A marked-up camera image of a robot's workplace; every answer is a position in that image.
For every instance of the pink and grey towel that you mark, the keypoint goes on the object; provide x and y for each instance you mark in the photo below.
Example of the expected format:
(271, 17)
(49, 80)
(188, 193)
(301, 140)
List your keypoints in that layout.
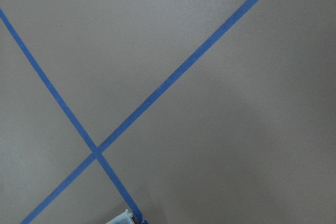
(124, 218)

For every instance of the blue tape line crosswise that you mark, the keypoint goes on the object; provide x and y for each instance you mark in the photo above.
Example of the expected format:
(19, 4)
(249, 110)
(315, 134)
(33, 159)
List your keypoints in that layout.
(183, 68)

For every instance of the blue tape line lengthwise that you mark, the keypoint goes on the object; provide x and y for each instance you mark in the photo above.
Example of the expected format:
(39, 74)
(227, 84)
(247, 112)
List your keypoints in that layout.
(96, 151)

